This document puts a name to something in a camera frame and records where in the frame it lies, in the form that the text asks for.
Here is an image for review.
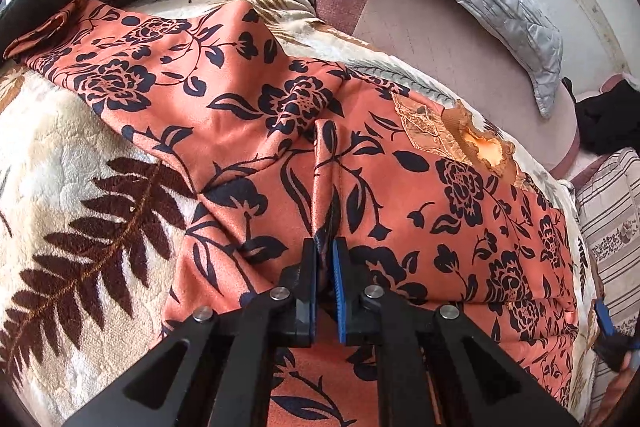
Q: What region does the cream leaf-pattern fleece blanket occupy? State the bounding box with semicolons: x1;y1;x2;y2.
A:
0;0;604;427

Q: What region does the orange floral cloth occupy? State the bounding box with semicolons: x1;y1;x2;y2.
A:
2;0;582;427

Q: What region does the striped floral pillow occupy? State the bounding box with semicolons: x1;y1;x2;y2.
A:
577;148;639;335

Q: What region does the black garment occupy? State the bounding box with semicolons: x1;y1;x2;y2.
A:
562;75;639;155

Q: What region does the right hand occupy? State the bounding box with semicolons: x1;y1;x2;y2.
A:
590;350;639;426

